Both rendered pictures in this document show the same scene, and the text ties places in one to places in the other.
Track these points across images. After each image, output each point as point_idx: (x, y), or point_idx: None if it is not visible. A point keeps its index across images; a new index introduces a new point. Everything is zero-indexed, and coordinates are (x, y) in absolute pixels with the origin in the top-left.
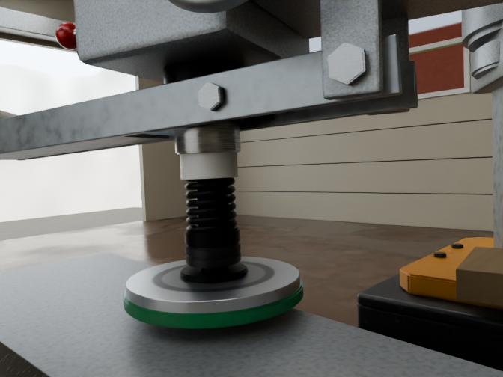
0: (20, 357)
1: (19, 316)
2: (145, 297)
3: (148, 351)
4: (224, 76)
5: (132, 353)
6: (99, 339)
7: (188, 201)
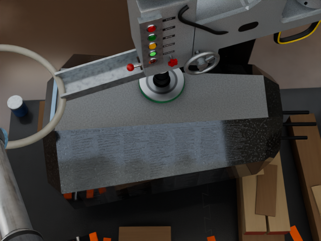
0: (150, 125)
1: (122, 117)
2: (164, 99)
3: (169, 106)
4: None
5: (168, 109)
6: (155, 110)
7: (159, 75)
